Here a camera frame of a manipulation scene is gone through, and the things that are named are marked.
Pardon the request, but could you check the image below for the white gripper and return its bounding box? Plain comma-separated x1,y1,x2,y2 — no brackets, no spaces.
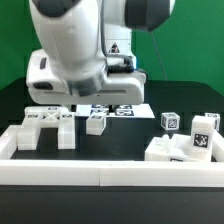
26,50,146,105

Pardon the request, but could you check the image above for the white chair seat part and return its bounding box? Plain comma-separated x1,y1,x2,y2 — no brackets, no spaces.
144,134,194,162

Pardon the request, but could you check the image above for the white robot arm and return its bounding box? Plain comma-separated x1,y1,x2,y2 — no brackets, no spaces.
26,0,175,105

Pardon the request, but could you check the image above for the white chair back part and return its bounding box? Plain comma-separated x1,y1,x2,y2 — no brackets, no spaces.
17,106,76,150

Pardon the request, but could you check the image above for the white base tag sheet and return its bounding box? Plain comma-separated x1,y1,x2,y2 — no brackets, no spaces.
76,104,155,119

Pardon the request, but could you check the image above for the small white tagged cube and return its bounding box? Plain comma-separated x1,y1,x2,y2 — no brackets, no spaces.
161,112,180,130

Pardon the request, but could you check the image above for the white obstacle fence wall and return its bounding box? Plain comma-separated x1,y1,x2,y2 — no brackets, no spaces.
0,125,224,187

